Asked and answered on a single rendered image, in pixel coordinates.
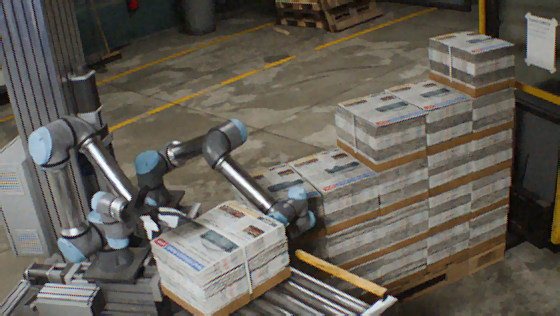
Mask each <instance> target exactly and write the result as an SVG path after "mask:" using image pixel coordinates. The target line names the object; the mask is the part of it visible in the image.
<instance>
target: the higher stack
mask: <svg viewBox="0 0 560 316"><path fill-rule="evenodd" d="M429 40H430V41H429V47H430V48H429V55H428V56H429V58H430V59H429V62H430V63H429V64H430V67H429V68H430V72H433V73H436V74H439V75H440V76H443V77H446V78H449V79H450V81H451V82H452V80H454V81H456V82H459V83H461V84H464V85H467V86H469V87H472V88H473V89H474V93H475V89H476V88H479V87H480V88H482V87H484V86H488V85H490V84H493V83H494V84H497V83H499V82H502V81H505V80H510V79H513V78H514V76H515V70H514V69H515V66H516V65H514V51H515V50H514V49H515V48H514V47H515V45H514V44H512V43H510V42H507V41H504V40H500V39H495V38H491V36H490V37H487V36H485V35H482V34H479V33H474V32H470V31H463V32H459V33H452V34H449V35H442V36H439V37H436V38H430V39H429ZM430 81H432V82H434V83H436V84H439V85H442V86H443V87H446V88H449V89H450V90H453V91H455V92H457V93H460V94H462V95H464V96H466V97H469V98H470V99H471V100H473V104H472V115H473V117H472V121H473V123H472V131H473V132H480V131H482V130H485V129H488V128H490V127H493V126H495V125H498V126H499V125H501V124H504V123H506V122H508V121H511V120H512V119H513V115H514V114H513V112H514V111H513V109H514V108H515V106H514V105H515V103H514V99H515V98H514V88H512V87H509V88H507V89H506V88H504V89H501V90H499V91H495V92H493V93H492V92H490V93H487V94H485V95H482V96H479V97H474V96H471V95H469V94H467V93H464V92H462V91H460V90H457V89H455V88H452V87H450V86H448V85H445V84H442V83H441V82H438V81H435V80H430ZM511 135H512V129H510V128H509V129H506V130H504V131H501V132H499V133H496V134H493V135H488V136H486V137H483V138H481V139H478V140H476V141H474V140H473V141H472V142H471V143H472V146H471V147H472V148H471V151H472V152H471V161H473V163H472V164H473V169H472V172H471V173H479V172H482V171H483V170H486V169H488V168H491V167H493V166H496V165H498V164H501V163H503V162H506V161H508V160H511V158H512V156H511V154H512V147H511V146H512V144H511V143H512V136H511ZM510 170H511V169H510V168H506V169H504V170H502V171H500V172H495V173H492V174H490V175H487V176H485V177H483V178H481V179H478V180H476V181H471V183H472V189H471V190H472V191H471V199H470V200H471V207H470V209H471V213H473V212H474V211H477V210H479V209H482V208H484V207H486V206H489V205H491V204H494V203H495V202H498V201H500V200H503V199H505V198H507V197H509V193H510V191H509V190H510V189H509V186H510V182H511V176H510V175H511V171H510ZM508 209H509V204H505V205H502V206H500V207H498V208H495V209H494V210H491V211H489V212H487V213H484V214H482V215H480V216H478V217H475V218H473V219H472V217H471V220H468V221H469V229H470V236H469V241H468V248H469V249H470V248H472V247H475V246H477V245H479V244H481V243H484V242H485V241H488V240H490V239H492V238H495V237H496V236H499V235H501V234H503V233H505V232H506V225H507V222H506V221H507V216H508V215H507V214H508ZM504 249H505V238H504V239H502V240H499V241H498V242H495V243H494V244H491V245H489V246H487V247H485V248H483V249H481V250H478V251H477V252H474V253H472V254H470V255H467V256H466V257H467V259H468V268H467V272H466V273H467V276H468V275H471V274H472V273H475V272H477V271H479V270H481V269H483V268H485V267H487V266H489V265H491V264H494V263H495V262H497V261H500V260H501V259H504Z"/></svg>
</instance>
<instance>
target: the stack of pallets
mask: <svg viewBox="0 0 560 316"><path fill-rule="evenodd" d="M320 1H321V0H275V2H276V10H277V15H278V16H277V17H280V20H281V26H287V25H290V24H293V23H297V27H301V28H305V27H308V26H311V25H315V24H316V29H324V28H327V27H328V28H329V26H328V24H327V20H326V18H325V15H324V14H325V10H324V11H323V9H322V6H321V3H320ZM287 3H288V4H287ZM288 12H289V13H288Z"/></svg>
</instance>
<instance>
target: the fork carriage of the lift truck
mask: <svg viewBox="0 0 560 316"><path fill-rule="evenodd" d="M509 189H510V190H509V191H510V193H509V196H510V199H509V209H508V214H507V215H508V216H507V221H506V222H507V225H506V228H507V229H509V230H510V231H511V232H512V231H518V233H520V234H522V236H524V237H525V238H524V239H525V240H526V241H527V242H529V243H531V244H533V245H534V246H535V247H536V248H539V249H541V248H542V247H545V246H546V238H547V230H548V222H549V214H550V205H551V204H550V203H549V202H547V201H546V200H544V199H542V198H539V197H538V196H536V195H535V194H533V193H531V192H530V191H528V190H525V189H523V188H522V187H520V186H519V185H517V184H515V183H514V182H510V186H509Z"/></svg>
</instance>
